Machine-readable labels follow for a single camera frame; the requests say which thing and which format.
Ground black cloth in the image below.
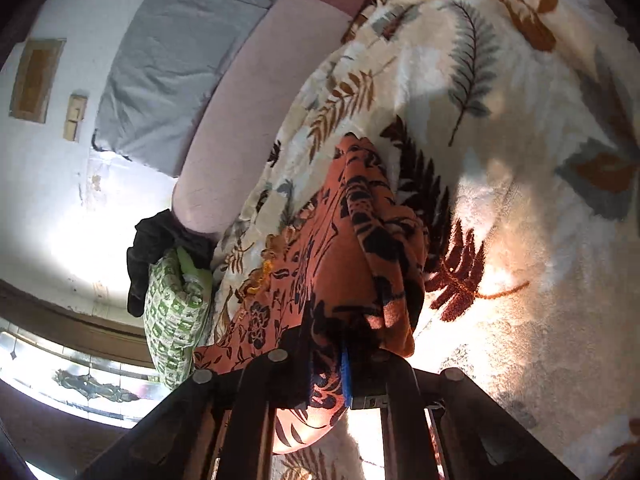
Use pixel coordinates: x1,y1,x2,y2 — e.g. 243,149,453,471
126,210,217,318

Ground cream leaf print blanket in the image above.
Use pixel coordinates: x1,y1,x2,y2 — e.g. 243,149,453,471
210,0,640,480

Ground patterned glass window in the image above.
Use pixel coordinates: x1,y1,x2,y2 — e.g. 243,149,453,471
0,329,168,430

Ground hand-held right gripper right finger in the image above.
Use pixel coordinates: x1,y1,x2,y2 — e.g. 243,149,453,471
341,344,581,480

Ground wooden framed wall panel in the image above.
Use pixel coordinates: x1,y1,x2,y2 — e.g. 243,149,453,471
9,37,67,124

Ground orange black floral garment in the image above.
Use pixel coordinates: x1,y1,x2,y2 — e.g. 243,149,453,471
192,132,428,456

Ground beige wall switch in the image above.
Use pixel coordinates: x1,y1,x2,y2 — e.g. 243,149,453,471
62,92,89,142

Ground grey pillow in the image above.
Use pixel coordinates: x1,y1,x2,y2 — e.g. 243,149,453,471
92,0,296,178

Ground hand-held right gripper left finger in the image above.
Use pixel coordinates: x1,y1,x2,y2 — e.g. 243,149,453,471
120,319,322,480

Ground green checkered pillow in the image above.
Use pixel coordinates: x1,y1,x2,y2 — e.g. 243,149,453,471
144,247,213,391

